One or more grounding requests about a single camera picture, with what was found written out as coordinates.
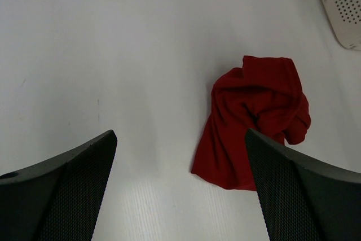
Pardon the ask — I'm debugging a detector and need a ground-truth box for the white perforated laundry basket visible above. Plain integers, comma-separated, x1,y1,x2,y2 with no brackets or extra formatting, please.
322,0,360,51

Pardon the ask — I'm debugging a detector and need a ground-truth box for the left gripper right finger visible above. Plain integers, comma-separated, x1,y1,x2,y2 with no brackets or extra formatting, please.
245,129,360,240

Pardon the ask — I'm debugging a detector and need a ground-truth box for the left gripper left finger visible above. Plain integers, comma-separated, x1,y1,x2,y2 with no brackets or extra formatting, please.
1,130,117,240

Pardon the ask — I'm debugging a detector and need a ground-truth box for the red t shirt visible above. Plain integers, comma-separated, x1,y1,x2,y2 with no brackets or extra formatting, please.
191,56,311,191

